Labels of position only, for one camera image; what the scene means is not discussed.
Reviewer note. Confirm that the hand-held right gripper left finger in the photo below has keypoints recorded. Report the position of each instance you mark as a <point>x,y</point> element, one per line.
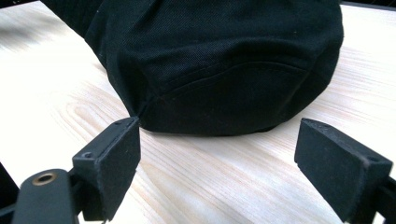
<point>109,161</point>

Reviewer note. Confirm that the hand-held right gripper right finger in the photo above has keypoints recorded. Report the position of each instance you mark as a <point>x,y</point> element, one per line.
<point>339,165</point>

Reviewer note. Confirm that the black cloth cap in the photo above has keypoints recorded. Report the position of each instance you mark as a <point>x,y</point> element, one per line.
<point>218,62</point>

